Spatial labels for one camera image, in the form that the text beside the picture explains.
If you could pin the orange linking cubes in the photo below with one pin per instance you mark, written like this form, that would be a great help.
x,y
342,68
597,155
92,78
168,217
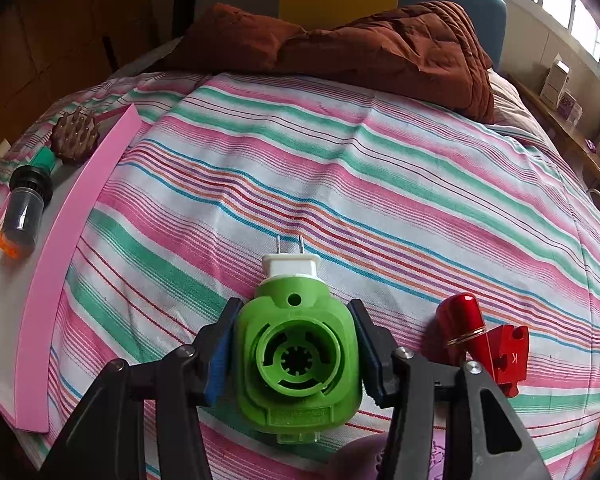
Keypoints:
x,y
7,246

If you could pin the dark round massage brush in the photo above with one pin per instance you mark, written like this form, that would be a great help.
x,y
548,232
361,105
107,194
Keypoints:
x,y
75,137

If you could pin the pink shallow box tray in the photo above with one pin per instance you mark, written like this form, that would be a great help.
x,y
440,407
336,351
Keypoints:
x,y
70,240

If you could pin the striped bed sheet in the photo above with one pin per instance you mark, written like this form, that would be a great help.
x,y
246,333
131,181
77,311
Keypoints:
x,y
330,185

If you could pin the green plug-in device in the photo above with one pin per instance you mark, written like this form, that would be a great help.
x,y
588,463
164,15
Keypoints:
x,y
300,360

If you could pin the purple small box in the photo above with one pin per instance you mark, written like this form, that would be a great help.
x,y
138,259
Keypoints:
x,y
571,107

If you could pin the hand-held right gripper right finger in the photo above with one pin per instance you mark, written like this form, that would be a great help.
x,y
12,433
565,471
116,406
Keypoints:
x,y
374,360

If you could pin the white mug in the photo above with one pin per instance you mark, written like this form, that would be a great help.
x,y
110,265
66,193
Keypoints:
x,y
599,200

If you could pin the small purple object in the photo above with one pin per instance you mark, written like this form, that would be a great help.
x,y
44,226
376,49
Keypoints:
x,y
591,145

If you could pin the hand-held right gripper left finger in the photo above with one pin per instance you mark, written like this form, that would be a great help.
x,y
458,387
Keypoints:
x,y
220,360

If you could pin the brown quilted jacket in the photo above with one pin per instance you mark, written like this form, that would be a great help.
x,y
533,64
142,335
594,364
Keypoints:
x,y
355,55

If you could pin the wooden bedside shelf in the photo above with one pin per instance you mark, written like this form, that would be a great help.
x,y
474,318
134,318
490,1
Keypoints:
x,y
565,135

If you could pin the pale pillow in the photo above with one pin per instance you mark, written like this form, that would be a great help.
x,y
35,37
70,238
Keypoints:
x,y
515,105

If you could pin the red cylindrical tube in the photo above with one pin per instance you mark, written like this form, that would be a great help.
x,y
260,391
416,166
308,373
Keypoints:
x,y
462,320

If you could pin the white small box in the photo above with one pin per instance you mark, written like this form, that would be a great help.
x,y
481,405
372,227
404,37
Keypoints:
x,y
555,80

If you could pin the red slotted plastic block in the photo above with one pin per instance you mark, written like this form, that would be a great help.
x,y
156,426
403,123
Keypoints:
x,y
510,360

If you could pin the black lidded cylindrical jar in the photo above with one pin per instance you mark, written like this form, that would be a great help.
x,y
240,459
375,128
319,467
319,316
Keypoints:
x,y
27,200

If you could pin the wooden wardrobe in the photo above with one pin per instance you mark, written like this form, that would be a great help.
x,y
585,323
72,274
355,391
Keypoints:
x,y
55,35

